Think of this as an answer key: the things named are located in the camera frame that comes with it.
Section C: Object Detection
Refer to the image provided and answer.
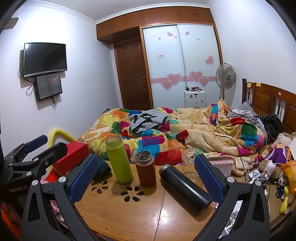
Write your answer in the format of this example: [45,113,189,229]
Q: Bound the yellow foam tube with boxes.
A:
[48,128,76,148]

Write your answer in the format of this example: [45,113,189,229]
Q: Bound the overhead wooden cabinets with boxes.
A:
[96,6,214,44]

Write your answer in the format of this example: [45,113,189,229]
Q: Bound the white suitcase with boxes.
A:
[184,90,207,109]

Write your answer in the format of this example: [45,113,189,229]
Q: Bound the white sliding wardrobe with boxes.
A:
[142,24,220,109]

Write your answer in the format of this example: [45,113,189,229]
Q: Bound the grey black garment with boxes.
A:
[128,109,170,134]

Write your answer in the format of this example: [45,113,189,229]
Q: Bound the dark teal cup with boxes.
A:
[92,158,111,181]

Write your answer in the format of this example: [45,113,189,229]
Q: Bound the grey pillow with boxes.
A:
[227,100,267,138]

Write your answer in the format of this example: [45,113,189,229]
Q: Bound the green bottle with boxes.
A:
[105,135,133,184]

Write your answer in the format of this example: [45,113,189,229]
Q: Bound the round wooden table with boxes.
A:
[75,164,214,240]

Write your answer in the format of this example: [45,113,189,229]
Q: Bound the small wall monitor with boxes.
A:
[34,73,63,101]

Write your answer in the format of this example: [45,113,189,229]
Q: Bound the black cable on bed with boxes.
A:
[212,117,249,176]

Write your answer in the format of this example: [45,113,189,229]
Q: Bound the brown wooden door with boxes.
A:
[114,38,151,110]

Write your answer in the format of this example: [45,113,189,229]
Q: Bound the red gift box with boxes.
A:
[53,141,90,176]

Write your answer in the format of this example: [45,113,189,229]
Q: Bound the standing electric fan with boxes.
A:
[215,63,236,100]

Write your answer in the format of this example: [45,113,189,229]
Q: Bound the colourful patchwork blanket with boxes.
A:
[78,100,268,176]

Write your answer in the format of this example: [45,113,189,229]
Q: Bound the black thermos bottle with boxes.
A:
[159,164,212,213]

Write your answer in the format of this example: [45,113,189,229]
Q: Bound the wall mounted black television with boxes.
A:
[23,42,68,77]

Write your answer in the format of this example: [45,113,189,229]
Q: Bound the clear glass jar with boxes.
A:
[182,148,204,182]

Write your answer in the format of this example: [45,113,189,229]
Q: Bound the wooden headboard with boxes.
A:
[241,78,295,133]

